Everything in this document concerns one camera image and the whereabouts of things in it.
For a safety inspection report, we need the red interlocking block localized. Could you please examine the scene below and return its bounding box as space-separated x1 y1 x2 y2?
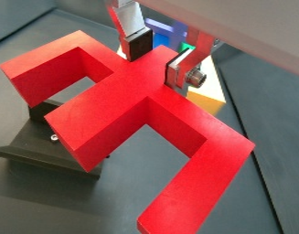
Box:
0 31 254 234

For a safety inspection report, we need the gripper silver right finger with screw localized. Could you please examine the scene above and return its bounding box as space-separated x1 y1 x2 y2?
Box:
165 28 216 89

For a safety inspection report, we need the yellow base board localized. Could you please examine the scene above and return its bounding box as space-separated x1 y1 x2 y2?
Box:
115 45 228 117

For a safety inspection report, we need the purple cross block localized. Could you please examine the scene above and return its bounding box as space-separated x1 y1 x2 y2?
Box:
146 18 189 47

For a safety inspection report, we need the blue long block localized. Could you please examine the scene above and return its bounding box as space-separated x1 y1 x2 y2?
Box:
153 33 173 48

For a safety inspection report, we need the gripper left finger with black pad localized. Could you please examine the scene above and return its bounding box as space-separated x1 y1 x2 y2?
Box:
106 0 153 61

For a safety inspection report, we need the green long block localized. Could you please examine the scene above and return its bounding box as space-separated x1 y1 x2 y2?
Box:
178 42 196 52

